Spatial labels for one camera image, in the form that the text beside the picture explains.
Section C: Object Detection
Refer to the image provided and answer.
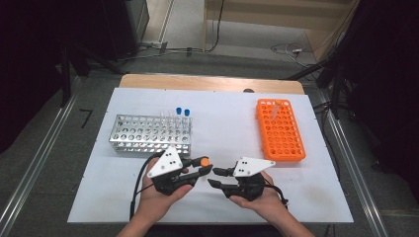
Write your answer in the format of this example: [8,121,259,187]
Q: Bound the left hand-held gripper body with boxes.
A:
[146,145,203,198]

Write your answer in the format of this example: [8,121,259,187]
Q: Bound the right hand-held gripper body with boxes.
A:
[224,156,278,202]

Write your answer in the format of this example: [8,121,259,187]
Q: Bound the orange test tube rack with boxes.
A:
[255,98,307,163]

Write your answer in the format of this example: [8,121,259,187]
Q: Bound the metal test tube rack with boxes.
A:
[108,114,193,157]

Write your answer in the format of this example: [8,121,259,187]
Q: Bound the person's left hand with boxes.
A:
[135,157,196,225]

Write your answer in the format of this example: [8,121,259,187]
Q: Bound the person's right hand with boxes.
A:
[228,171,292,229]

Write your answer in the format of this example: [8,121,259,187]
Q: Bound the white board sheet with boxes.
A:
[67,87,354,225]

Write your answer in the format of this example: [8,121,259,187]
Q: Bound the person's dark pants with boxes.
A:
[147,224,285,237]

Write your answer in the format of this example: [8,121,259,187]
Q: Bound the black metal stand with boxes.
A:
[285,55,350,120]

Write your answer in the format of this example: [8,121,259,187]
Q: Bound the grey power strip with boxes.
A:
[141,39,169,54]

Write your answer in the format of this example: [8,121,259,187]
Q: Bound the black stand leg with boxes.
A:
[58,45,74,109]

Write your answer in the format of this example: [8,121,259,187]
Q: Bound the light wooden platform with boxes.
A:
[202,0,360,62]

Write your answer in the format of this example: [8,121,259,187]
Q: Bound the dark cabinet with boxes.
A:
[102,0,150,63]

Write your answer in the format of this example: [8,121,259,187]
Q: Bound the dark curtain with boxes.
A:
[0,0,110,154]
[315,0,419,198]

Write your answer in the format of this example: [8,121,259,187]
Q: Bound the left hand-held gripper black cable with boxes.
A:
[128,151,166,221]

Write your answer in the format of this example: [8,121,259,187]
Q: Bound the hand-held gripper black cable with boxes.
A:
[128,151,166,221]
[263,183,291,209]

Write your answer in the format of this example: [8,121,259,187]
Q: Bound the right hand-held gripper black cable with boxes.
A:
[263,183,291,209]

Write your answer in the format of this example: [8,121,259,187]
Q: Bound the grey floor cable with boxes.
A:
[125,45,206,62]

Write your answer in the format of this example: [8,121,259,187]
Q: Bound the white coiled cable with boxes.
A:
[270,41,317,69]

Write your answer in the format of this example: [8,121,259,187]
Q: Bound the metal floor rail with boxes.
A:
[0,75,83,237]
[315,92,390,237]

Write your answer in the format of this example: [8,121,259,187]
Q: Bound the black hanging cable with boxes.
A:
[204,0,226,53]

